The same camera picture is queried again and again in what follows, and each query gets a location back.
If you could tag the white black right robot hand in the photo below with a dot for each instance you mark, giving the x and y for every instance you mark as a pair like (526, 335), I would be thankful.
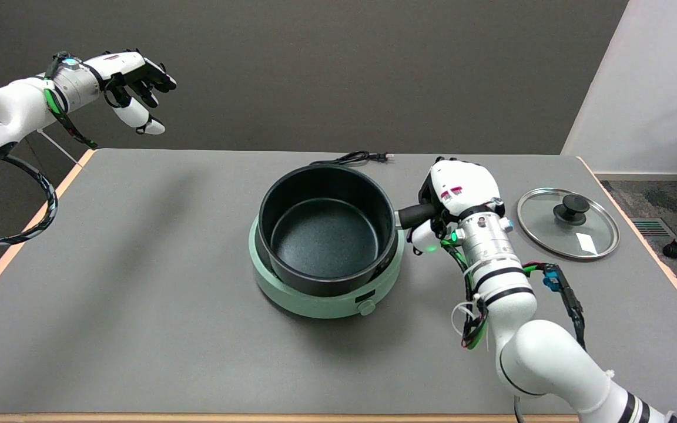
(465, 185)

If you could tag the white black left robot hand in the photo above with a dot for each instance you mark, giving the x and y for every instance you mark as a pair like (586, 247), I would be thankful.
(124, 64)

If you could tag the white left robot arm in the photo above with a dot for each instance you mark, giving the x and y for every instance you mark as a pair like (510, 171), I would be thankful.
(15, 108)

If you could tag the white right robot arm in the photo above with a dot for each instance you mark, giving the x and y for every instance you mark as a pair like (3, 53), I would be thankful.
(544, 358)

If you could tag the glass lid with black knob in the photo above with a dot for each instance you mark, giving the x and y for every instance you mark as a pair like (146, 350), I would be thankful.
(570, 220)

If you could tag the green round induction cooker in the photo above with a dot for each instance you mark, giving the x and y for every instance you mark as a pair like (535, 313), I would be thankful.
(315, 305)

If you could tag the grey floor vent grille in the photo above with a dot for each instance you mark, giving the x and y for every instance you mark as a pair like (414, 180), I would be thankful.
(653, 227)

